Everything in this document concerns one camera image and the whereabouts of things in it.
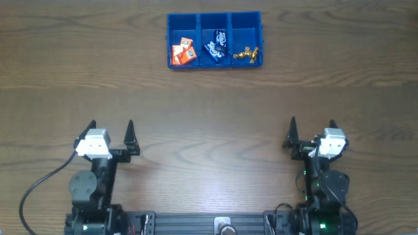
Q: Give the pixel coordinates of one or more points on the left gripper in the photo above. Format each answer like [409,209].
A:
[122,155]

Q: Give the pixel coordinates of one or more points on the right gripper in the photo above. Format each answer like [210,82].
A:
[303,149]

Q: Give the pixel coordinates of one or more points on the blue candy pack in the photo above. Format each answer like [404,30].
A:
[220,38]
[213,52]

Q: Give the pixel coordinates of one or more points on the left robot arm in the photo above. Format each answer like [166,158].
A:
[98,182]

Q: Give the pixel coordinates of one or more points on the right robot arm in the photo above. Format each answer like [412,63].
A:
[333,186]

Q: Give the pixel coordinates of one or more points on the blue tray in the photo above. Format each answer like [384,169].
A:
[245,32]

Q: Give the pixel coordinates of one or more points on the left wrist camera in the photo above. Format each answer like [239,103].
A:
[94,143]

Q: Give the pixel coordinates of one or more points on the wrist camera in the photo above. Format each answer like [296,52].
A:
[94,143]
[331,143]

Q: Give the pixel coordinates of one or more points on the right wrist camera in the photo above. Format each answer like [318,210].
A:
[331,143]

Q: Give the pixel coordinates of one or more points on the mounting rail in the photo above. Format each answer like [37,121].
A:
[196,223]

